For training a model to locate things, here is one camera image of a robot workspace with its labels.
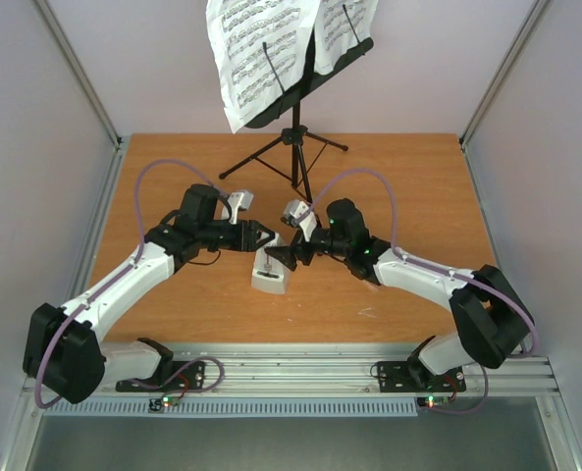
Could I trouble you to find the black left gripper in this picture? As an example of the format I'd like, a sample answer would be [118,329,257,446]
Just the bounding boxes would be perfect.
[199,220,277,254]

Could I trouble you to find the white grey metronome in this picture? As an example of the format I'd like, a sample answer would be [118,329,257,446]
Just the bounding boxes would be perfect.
[251,234,291,295]

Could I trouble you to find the black tripod music stand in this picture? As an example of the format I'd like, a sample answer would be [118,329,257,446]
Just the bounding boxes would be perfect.
[219,27,374,199]

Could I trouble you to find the clear plastic metronome cover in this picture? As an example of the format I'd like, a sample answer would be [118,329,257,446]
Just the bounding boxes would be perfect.
[362,278,381,292]

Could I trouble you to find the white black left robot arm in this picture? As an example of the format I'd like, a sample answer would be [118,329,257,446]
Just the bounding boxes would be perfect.
[23,184,276,409]

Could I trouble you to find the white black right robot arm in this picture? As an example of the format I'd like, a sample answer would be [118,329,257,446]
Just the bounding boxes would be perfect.
[265,198,536,390]

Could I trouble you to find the left white sheet music page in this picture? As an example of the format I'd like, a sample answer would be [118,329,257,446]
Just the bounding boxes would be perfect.
[205,0,319,132]

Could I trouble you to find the white sheet music page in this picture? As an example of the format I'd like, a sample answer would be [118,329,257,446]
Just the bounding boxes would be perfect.
[205,0,319,132]
[314,0,379,75]

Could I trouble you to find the right white sheet music page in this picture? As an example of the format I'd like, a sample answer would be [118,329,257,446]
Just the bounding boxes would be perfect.
[314,0,379,75]

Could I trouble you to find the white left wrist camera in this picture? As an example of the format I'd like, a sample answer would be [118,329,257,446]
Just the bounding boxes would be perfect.
[227,189,254,225]

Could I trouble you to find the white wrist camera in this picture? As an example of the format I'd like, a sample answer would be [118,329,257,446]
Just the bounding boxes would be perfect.
[281,199,319,241]
[227,189,254,225]

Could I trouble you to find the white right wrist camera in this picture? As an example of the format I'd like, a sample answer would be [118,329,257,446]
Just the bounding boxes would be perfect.
[281,199,319,241]

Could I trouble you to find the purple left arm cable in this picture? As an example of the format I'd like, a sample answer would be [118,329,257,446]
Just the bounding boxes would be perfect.
[33,159,223,411]

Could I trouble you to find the aluminium front frame rails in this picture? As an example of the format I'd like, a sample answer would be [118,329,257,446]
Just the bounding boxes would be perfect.
[20,342,561,399]

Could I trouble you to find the left aluminium corner post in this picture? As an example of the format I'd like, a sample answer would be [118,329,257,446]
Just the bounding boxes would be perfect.
[32,0,125,153]

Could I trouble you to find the aluminium corner post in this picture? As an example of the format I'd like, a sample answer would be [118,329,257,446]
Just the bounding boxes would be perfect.
[457,0,552,148]
[32,0,125,153]

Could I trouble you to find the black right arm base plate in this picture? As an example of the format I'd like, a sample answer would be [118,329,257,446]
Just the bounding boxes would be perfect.
[369,361,466,393]

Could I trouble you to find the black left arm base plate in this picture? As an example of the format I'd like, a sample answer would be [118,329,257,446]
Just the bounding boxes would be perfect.
[115,360,206,393]

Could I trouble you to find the grey slotted cable duct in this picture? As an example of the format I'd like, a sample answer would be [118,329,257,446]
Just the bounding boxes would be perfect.
[45,397,417,419]

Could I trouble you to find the right aluminium corner post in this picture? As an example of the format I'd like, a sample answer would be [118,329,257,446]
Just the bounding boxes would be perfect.
[457,0,552,148]

